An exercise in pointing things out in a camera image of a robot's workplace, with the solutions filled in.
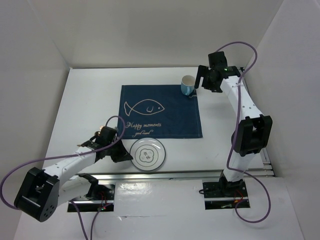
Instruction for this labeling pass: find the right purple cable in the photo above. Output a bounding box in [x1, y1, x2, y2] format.
[216, 41, 272, 223]

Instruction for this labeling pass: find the aluminium front rail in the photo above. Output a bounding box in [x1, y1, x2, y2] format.
[38, 169, 276, 182]

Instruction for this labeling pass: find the white and blue mug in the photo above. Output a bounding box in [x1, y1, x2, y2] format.
[180, 75, 196, 96]

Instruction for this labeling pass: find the white plate green rim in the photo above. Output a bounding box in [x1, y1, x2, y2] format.
[129, 137, 167, 172]

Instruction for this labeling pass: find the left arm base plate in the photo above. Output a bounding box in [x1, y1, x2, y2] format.
[71, 181, 116, 213]

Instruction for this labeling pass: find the aluminium rail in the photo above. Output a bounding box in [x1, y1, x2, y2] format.
[38, 169, 276, 182]
[232, 80, 273, 171]

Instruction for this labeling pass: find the dark blue fish placemat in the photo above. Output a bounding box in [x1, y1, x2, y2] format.
[117, 84, 203, 140]

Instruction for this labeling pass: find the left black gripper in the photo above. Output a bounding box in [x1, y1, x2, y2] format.
[105, 136, 132, 163]

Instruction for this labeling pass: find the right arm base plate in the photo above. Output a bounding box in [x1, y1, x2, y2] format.
[198, 179, 251, 210]

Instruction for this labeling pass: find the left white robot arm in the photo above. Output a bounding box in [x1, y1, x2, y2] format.
[14, 126, 133, 222]

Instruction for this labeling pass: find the aluminium right side rail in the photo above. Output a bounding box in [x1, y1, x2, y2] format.
[232, 80, 273, 171]

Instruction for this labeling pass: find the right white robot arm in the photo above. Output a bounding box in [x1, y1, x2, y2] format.
[194, 51, 273, 196]

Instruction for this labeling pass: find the gold spoon green handle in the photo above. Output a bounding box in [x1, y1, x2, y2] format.
[89, 131, 101, 143]

